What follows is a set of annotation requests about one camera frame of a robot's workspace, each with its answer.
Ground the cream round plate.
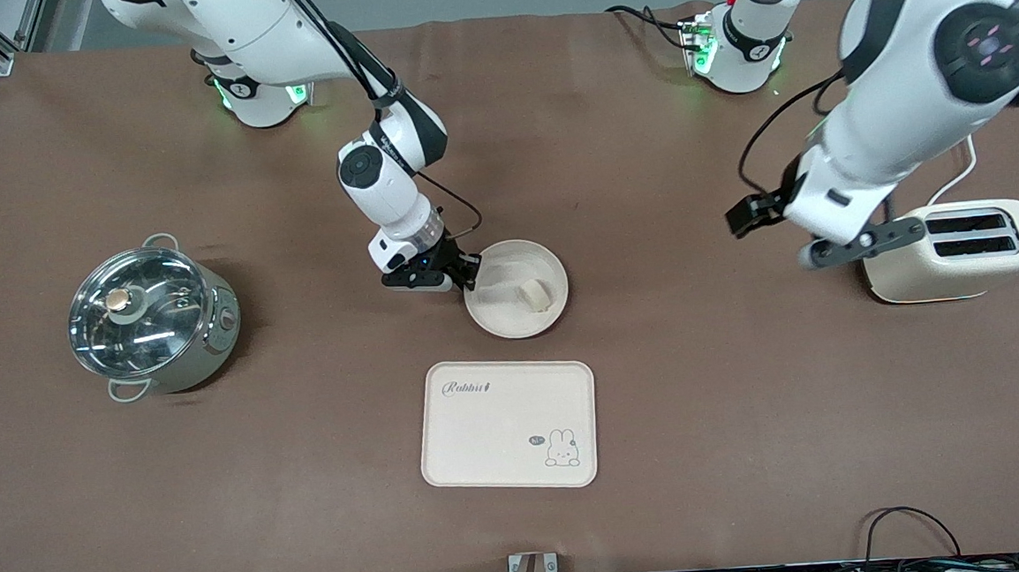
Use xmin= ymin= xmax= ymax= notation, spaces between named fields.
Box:
xmin=460 ymin=237 xmax=573 ymax=342

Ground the small pale steamed bun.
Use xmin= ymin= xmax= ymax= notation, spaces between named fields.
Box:
xmin=518 ymin=276 xmax=555 ymax=313

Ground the brown table mat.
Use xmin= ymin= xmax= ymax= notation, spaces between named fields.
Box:
xmin=0 ymin=0 xmax=1019 ymax=572

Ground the cream rabbit print tray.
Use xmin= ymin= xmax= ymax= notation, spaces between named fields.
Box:
xmin=414 ymin=352 xmax=602 ymax=497

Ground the cream two-slot toaster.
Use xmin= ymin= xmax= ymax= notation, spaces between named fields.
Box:
xmin=857 ymin=197 xmax=1019 ymax=308

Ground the steel pot with glass lid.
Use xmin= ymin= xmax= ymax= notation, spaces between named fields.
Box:
xmin=62 ymin=230 xmax=247 ymax=406

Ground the glass pot lid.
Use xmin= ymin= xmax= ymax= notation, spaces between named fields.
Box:
xmin=64 ymin=243 xmax=213 ymax=382

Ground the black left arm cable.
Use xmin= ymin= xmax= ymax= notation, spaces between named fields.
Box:
xmin=732 ymin=69 xmax=852 ymax=204

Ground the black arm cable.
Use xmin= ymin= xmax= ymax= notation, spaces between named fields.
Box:
xmin=732 ymin=69 xmax=852 ymax=204
xmin=280 ymin=0 xmax=484 ymax=247

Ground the white toaster power cable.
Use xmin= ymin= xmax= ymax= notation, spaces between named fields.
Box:
xmin=923 ymin=135 xmax=982 ymax=207

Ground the black base cable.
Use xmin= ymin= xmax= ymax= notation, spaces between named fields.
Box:
xmin=604 ymin=0 xmax=701 ymax=58

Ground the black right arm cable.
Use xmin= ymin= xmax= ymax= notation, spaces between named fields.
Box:
xmin=280 ymin=0 xmax=484 ymax=247

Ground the black cable bundle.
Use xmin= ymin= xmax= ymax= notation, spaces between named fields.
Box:
xmin=569 ymin=498 xmax=1019 ymax=572

